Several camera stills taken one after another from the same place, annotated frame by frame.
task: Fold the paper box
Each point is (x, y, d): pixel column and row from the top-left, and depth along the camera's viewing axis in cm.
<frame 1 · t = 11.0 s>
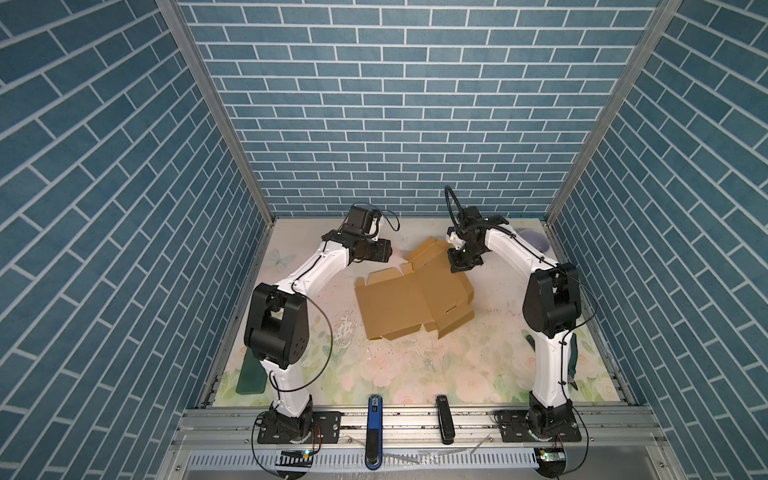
left hand: (385, 249, 92), fingers open
right hand: (451, 266, 96), fingers closed
brown cardboard paper box: (426, 292, 99), point 3 cm above the table
green rectangular board: (245, 380, 80), point 3 cm above the table

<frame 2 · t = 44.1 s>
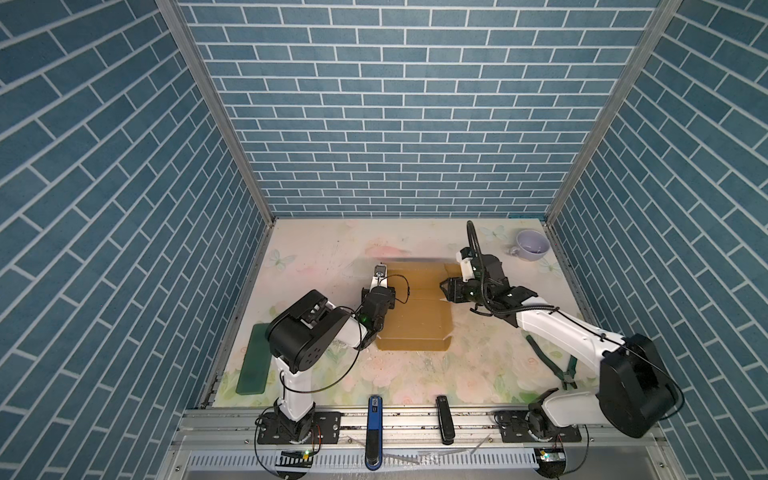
left hand: (384, 280, 96), fingers closed
right hand: (445, 280, 87), fingers open
brown cardboard paper box: (420, 320, 95), on the table
the other named things where they were.

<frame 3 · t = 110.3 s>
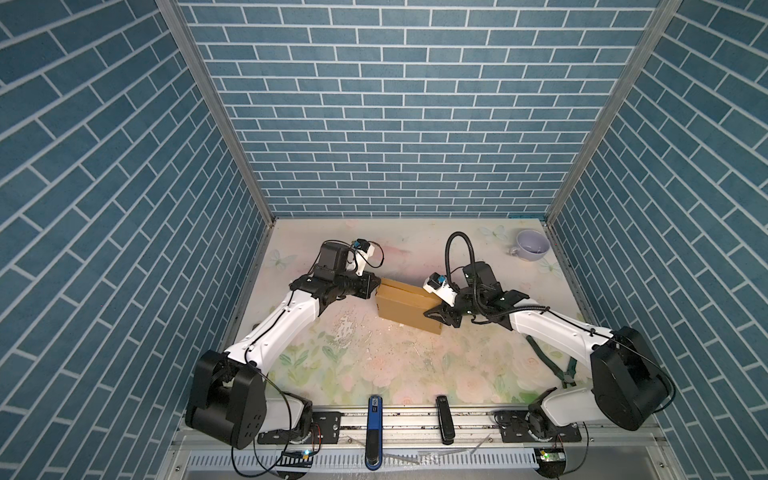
left hand: (380, 280, 83), fingers closed
right hand: (426, 303, 84), fingers open
brown cardboard paper box: (406, 305, 84), point 14 cm above the table
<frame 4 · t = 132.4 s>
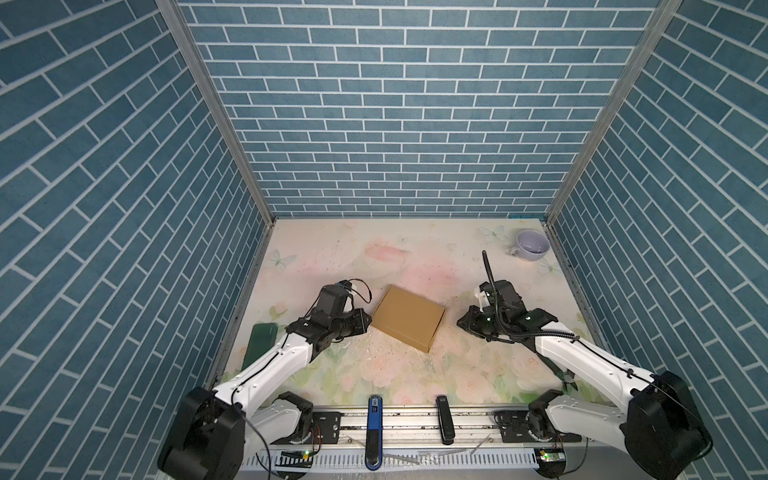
left hand: (372, 319, 84), fingers closed
right hand: (454, 319, 83), fingers closed
brown cardboard paper box: (409, 318, 90), point 5 cm above the table
